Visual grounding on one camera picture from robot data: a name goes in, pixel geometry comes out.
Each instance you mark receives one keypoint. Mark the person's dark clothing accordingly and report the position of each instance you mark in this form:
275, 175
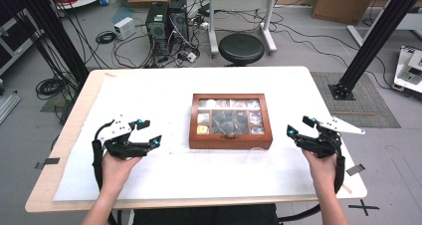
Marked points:
205, 215

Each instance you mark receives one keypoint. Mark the silver tea packet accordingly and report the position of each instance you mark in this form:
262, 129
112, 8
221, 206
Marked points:
255, 117
257, 130

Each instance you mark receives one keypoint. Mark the pile of dark tea bags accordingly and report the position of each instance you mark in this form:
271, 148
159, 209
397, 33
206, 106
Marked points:
230, 122

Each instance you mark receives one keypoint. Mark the black round stool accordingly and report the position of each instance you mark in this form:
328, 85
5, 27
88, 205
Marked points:
241, 48

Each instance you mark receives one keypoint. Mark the person's left hand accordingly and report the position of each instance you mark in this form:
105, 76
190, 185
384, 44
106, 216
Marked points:
116, 172

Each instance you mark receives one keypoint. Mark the white equipment board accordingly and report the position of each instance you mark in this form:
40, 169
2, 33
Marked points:
409, 70

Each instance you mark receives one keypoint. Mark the grey floor mat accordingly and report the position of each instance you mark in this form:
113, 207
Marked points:
371, 109

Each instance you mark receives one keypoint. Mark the yellow tea bag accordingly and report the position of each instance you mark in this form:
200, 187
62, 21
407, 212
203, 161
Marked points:
202, 129

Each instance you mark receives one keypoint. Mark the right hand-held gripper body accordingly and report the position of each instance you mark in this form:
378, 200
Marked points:
323, 143

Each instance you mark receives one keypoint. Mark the white table mat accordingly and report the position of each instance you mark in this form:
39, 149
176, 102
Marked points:
159, 175

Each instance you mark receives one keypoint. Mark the black metal stand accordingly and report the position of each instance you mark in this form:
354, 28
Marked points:
375, 39
56, 36

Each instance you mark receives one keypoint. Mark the black tape cross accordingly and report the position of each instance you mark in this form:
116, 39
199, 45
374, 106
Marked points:
364, 207

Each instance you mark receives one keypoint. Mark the black tape strip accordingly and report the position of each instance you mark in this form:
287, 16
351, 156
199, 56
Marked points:
355, 169
49, 161

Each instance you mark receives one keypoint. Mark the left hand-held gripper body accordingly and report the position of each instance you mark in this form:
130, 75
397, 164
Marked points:
116, 128

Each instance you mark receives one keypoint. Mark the wooden compartment box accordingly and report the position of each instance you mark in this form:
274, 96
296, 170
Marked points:
229, 142

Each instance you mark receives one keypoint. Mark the clear plastic cup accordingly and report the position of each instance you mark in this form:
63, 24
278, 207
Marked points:
258, 156

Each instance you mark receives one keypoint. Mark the small white box device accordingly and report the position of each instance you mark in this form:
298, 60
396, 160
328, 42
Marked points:
124, 27

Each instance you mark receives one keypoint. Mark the large cardboard box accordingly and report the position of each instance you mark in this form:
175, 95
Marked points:
345, 2

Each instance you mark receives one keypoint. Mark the silver metal rails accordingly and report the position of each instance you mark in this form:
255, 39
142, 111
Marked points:
7, 107

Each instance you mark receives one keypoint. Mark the person's right hand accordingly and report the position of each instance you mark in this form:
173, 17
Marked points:
323, 170

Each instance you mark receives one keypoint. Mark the black computer tower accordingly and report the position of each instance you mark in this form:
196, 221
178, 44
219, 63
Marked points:
157, 27
179, 19

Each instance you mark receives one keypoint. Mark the white tea packet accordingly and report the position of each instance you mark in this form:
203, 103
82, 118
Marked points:
203, 118

